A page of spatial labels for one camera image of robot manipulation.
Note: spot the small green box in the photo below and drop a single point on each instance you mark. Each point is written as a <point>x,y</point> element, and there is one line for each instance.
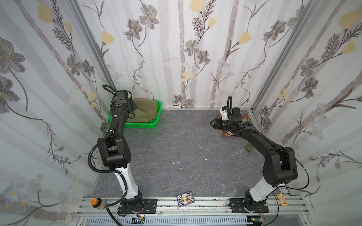
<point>249,148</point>

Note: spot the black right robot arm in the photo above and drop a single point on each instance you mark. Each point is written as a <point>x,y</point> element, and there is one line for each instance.
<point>280,165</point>

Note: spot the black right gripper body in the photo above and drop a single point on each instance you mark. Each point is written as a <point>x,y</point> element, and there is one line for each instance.
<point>216,124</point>

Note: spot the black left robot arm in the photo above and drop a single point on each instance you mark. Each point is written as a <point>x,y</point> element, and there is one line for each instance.
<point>115,152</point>

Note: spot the olive khaki skirt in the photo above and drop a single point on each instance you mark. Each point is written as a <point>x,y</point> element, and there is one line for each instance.
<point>146,111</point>

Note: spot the red plaid skirt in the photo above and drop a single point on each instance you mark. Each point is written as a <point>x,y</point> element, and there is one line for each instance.
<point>233,127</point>

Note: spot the green plastic basket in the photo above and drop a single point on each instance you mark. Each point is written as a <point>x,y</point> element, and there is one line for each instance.
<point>118,117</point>

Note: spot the small wooden block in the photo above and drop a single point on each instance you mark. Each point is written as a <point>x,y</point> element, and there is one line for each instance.
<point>282,199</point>

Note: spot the blue patterned card box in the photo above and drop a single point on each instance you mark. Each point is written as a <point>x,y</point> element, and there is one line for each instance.
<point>185,199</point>

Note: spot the white slotted cable duct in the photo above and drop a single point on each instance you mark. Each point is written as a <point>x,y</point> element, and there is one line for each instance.
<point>185,221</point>

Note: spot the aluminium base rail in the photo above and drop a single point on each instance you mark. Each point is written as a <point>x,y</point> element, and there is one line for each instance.
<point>167,206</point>

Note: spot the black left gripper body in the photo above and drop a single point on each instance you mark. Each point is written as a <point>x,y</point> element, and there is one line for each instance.
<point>129,106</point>

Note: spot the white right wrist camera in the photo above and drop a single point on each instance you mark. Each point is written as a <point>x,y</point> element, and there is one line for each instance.
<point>224,113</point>

